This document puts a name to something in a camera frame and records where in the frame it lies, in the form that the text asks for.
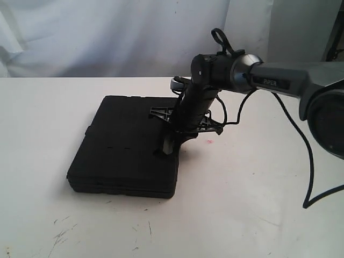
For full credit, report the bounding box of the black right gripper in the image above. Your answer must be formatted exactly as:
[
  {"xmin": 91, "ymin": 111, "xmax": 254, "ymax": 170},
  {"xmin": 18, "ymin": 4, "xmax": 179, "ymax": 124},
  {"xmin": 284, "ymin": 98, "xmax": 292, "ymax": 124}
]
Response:
[{"xmin": 149, "ymin": 82, "xmax": 223, "ymax": 155}]

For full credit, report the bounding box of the black plastic tool case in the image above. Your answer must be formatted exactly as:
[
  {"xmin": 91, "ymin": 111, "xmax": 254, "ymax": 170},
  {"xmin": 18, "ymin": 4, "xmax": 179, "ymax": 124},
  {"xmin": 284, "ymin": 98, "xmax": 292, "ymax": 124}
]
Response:
[{"xmin": 67, "ymin": 96, "xmax": 179, "ymax": 199}]

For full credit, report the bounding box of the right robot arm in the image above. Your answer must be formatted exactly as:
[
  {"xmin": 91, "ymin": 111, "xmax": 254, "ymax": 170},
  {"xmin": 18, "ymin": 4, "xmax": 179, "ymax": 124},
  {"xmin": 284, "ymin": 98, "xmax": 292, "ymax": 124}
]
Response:
[{"xmin": 150, "ymin": 53, "xmax": 343, "ymax": 158}]

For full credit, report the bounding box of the white backdrop curtain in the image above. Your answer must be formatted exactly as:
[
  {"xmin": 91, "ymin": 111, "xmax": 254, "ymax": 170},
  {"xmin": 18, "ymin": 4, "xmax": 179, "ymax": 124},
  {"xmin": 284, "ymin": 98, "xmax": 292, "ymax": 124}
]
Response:
[{"xmin": 1, "ymin": 1, "xmax": 341, "ymax": 77}]

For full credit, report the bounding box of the black metal stand pole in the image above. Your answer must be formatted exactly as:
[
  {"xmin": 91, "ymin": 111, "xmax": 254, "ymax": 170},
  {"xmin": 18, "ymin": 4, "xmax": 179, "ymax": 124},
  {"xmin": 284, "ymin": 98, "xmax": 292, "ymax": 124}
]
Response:
[{"xmin": 322, "ymin": 1, "xmax": 343, "ymax": 62}]

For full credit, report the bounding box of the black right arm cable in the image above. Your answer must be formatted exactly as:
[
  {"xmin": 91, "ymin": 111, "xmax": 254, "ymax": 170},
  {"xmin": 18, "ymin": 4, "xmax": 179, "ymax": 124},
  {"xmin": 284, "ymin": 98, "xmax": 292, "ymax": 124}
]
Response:
[{"xmin": 209, "ymin": 28, "xmax": 344, "ymax": 209}]

